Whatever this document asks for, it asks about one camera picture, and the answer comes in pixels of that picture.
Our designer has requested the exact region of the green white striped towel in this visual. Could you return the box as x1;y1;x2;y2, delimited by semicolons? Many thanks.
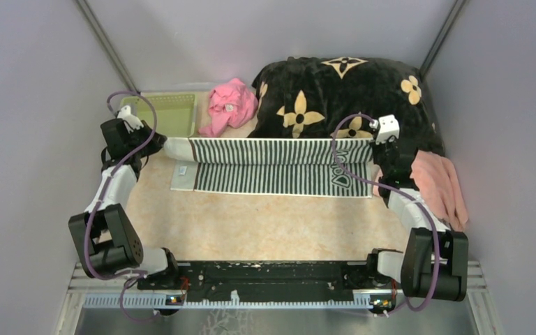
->
163;137;373;198

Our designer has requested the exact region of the black blanket with beige flowers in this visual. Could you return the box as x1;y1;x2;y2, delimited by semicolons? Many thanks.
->
249;57;445;156

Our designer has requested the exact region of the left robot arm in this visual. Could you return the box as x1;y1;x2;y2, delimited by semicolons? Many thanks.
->
68;117;181;289

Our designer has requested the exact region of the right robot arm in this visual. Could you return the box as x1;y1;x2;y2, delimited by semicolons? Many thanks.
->
365;140;469;302

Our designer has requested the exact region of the light salmon pink towel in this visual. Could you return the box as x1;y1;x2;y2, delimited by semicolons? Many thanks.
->
372;150;470;234

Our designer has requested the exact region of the green perforated plastic basket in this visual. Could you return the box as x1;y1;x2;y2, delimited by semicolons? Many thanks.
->
121;93;197;137

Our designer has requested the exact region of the bright pink crumpled towel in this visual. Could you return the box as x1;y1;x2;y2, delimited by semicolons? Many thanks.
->
198;78;258;137

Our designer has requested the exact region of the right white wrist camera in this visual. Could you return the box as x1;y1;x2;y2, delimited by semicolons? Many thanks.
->
369;114;400;144

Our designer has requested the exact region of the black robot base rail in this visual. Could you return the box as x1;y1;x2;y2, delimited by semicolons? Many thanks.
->
137;261;399;313

